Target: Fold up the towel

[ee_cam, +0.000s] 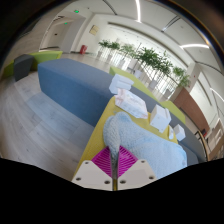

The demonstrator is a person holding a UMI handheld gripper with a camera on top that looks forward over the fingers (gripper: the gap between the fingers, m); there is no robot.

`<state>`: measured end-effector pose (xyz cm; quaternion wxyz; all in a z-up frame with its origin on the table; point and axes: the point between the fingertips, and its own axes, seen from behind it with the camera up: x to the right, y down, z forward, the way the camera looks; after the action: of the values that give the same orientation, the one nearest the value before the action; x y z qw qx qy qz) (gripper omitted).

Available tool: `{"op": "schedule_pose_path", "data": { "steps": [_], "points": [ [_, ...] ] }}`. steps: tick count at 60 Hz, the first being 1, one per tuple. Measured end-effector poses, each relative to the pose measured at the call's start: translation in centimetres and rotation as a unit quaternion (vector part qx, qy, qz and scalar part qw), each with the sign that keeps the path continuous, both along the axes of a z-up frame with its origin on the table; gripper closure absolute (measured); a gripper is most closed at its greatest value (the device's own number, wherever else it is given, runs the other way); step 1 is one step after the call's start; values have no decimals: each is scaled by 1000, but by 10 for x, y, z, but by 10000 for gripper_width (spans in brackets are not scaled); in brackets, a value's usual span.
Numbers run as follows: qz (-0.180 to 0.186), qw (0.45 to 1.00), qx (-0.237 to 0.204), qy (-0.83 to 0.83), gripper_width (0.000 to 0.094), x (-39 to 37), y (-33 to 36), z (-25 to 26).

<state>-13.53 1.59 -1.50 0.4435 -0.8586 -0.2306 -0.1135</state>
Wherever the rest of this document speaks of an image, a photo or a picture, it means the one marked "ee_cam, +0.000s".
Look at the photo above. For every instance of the black framed table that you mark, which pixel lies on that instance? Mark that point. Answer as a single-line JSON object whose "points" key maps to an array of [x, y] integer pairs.
{"points": [[203, 143]]}

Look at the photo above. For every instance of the large white box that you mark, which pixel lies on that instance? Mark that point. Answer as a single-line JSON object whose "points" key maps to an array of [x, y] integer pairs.
{"points": [[160, 118]]}

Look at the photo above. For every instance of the dark grey ottoman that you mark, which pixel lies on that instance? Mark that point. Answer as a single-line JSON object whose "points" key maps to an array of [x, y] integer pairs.
{"points": [[23, 66]]}

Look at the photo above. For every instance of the yellow ottoman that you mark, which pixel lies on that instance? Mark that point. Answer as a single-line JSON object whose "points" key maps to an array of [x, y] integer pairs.
{"points": [[96, 140]]}

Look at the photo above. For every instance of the red bin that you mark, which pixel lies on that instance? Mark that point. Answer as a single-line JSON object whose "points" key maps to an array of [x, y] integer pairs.
{"points": [[83, 49]]}

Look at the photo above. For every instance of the white tissue stack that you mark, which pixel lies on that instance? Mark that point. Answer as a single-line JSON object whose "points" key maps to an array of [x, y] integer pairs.
{"points": [[120, 83]]}

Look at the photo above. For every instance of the green exit sign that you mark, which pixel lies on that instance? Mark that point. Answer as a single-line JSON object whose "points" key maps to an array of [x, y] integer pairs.
{"points": [[76, 11]]}

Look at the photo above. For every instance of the small white box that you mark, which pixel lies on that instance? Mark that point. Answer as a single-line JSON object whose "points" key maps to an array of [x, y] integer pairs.
{"points": [[179, 132]]}

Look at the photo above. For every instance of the small white tube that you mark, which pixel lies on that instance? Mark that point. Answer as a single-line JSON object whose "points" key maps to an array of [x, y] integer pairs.
{"points": [[171, 133]]}

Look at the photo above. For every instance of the potted plants row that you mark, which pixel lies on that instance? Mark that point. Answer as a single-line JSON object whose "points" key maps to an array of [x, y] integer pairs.
{"points": [[150, 58]]}

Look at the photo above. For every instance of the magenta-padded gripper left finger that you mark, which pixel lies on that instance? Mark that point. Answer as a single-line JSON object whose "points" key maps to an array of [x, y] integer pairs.
{"points": [[91, 175]]}

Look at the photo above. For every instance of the plastic wrapped wipes pack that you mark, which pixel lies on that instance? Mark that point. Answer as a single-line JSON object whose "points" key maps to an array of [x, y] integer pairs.
{"points": [[131, 103]]}

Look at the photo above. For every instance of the ceiling light strips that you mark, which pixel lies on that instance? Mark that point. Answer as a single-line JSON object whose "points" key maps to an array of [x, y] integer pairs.
{"points": [[138, 10]]}

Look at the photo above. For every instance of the long blue ottoman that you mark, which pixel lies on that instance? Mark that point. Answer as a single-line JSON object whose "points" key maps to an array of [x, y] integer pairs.
{"points": [[73, 90]]}

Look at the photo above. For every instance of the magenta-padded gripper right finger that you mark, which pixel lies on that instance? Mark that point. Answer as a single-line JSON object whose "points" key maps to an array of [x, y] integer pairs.
{"points": [[138, 173]]}

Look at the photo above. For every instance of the light blue towel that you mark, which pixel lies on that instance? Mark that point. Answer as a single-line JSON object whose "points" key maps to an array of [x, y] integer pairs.
{"points": [[150, 150]]}

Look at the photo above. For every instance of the yellow wall picture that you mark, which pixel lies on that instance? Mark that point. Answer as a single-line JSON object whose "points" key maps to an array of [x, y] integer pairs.
{"points": [[94, 30]]}

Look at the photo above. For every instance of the long green ottoman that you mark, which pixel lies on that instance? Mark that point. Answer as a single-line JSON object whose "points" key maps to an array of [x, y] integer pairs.
{"points": [[46, 56]]}

